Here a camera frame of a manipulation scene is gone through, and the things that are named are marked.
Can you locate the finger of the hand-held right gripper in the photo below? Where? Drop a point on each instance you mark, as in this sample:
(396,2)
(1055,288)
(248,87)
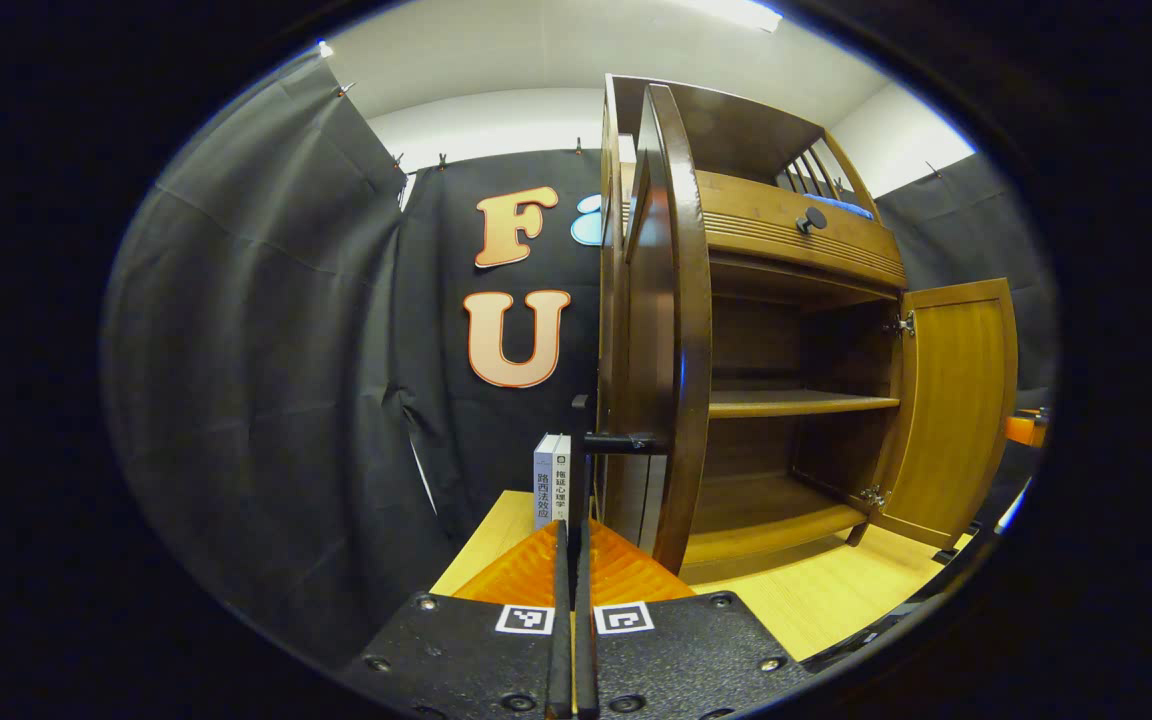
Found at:
(1026,428)

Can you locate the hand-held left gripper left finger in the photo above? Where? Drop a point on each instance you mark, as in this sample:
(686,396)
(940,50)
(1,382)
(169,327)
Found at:
(476,660)

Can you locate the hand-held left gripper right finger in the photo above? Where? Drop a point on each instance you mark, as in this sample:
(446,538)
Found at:
(676,660)

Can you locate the wooden shoe cabinet door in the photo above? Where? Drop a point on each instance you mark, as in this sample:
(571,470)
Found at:
(691,330)
(956,410)

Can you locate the wooden double-door shoe cabinet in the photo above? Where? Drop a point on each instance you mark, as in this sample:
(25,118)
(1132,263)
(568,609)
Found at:
(786,350)

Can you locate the wooden cabinet drawer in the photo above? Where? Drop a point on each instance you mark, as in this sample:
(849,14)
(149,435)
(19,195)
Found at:
(796,250)

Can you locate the pale blue paperback book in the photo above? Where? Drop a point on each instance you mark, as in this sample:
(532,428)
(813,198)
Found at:
(544,490)

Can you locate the white paperback book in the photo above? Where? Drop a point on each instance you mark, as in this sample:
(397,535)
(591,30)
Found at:
(563,485)

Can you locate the blue folded towel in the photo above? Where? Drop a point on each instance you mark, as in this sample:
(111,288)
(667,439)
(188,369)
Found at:
(848,206)

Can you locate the black round drawer knob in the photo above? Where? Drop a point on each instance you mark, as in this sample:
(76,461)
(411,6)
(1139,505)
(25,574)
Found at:
(813,219)

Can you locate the black backdrop cloth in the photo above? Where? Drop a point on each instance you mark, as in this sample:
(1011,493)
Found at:
(266,380)

